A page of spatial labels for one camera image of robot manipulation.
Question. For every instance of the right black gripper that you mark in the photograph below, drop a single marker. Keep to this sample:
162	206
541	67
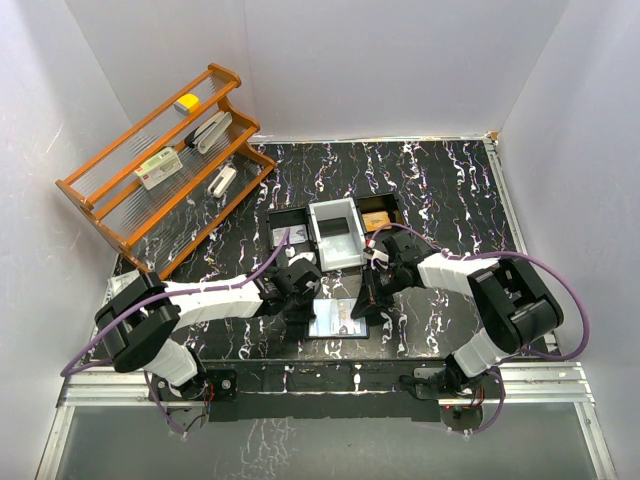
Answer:
368	301

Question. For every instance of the aluminium frame rail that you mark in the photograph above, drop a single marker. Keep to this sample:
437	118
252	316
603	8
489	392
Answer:
339	420

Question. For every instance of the orange wooden shelf rack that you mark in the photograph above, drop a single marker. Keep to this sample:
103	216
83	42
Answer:
163	186

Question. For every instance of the white printed paper sheet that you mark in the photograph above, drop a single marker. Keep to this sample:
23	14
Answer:
118	283

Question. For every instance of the small white stapler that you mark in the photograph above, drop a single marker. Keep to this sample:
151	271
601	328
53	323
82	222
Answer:
221	182

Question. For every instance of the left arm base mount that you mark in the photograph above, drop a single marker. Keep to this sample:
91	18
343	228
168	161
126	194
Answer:
210	390

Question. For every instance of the white black stapler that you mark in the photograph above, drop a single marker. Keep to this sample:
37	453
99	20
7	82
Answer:
207	134

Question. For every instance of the left black tray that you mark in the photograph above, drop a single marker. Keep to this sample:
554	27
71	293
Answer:
289	217

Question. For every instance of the white green card box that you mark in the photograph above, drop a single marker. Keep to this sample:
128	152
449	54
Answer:
159	168

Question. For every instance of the black tray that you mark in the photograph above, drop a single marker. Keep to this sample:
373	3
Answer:
382	202
289	217

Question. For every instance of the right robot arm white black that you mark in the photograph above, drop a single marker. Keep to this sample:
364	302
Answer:
515	306

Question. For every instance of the silver VIP card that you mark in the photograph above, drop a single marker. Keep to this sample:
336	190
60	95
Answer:
342	323

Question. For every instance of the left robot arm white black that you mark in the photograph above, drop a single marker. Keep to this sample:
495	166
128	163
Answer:
137	324

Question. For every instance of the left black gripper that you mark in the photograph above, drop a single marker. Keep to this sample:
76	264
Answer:
305	313

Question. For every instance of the silver card in left tray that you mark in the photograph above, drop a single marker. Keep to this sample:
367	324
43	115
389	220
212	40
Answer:
297	235

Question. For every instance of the right black tray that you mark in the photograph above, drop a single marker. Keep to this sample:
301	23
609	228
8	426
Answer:
382	202

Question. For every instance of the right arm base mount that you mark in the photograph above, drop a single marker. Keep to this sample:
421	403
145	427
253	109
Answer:
455	395

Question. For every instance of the orange card in right tray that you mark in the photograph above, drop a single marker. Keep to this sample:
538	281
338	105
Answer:
375	220

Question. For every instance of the black leather card holder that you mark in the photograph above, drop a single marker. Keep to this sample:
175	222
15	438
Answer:
320	326

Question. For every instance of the yellow white small box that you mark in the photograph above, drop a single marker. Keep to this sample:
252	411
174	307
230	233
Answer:
187	104

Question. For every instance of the white middle tray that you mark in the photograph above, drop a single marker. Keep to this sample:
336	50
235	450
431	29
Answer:
338	234

